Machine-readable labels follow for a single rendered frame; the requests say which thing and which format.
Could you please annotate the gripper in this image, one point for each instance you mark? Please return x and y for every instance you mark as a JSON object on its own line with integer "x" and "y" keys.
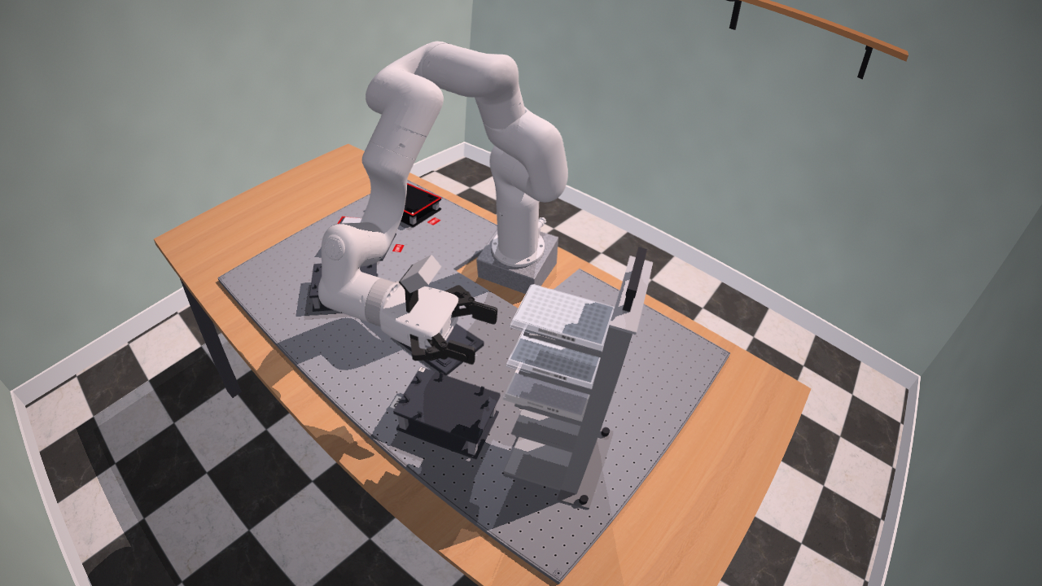
{"x": 433, "y": 316}

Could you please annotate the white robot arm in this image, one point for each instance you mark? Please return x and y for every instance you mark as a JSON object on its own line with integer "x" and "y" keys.
{"x": 407, "y": 95}

